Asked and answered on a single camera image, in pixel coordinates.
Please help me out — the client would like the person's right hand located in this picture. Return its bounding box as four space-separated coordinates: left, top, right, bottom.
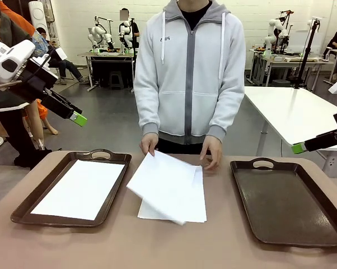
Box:
139 133 160 157

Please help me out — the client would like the person in grey hoodie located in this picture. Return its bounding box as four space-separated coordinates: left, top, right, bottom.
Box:
133 0 246 155

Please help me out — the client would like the blue patterned garment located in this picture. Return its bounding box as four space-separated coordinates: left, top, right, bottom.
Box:
31 30 51 61

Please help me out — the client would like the person's right forearm grey sleeve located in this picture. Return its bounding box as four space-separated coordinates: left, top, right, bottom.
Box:
134 81 161 137

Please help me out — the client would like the black stool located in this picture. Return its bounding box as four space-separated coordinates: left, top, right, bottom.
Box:
109 71 125 90

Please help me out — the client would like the white table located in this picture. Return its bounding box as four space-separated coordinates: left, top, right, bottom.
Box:
244 86 337 178

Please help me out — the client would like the seated person with glasses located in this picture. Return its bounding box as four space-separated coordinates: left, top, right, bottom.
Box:
35 27 90 85

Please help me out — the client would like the brown plastic serving tray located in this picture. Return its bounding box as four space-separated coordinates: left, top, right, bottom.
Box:
230 157 337 248
11 149 133 228

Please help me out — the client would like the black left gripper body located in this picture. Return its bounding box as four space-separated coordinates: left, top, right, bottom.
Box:
7 57 59 101

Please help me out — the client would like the person's left hand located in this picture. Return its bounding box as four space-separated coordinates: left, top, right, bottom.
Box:
199 135 223 171

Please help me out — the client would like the standing person in black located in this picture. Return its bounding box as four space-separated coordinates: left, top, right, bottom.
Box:
119 7 141 51

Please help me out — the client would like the person's left forearm grey sleeve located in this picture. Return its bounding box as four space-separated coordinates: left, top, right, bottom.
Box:
206 84 246 143

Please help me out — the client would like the black tripod pole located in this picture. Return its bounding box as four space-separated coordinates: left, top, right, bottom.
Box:
293 17 323 90

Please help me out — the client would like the person in dark green jacket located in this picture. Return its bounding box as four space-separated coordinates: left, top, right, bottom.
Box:
0 0 53 170

